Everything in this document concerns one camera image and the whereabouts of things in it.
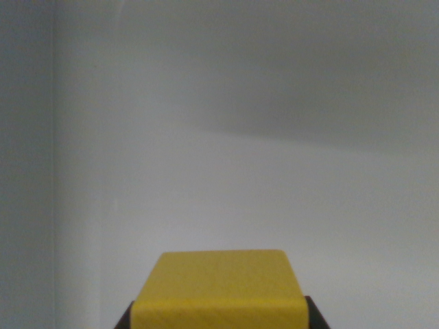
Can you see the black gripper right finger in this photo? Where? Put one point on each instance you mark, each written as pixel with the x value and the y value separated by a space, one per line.
pixel 315 317

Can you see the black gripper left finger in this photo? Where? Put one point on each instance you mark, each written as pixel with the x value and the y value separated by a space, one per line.
pixel 125 318

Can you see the yellow wooden cube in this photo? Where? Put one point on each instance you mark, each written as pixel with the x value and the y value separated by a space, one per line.
pixel 219 291

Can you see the white plastic tray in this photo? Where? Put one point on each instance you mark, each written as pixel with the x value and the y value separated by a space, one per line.
pixel 219 171

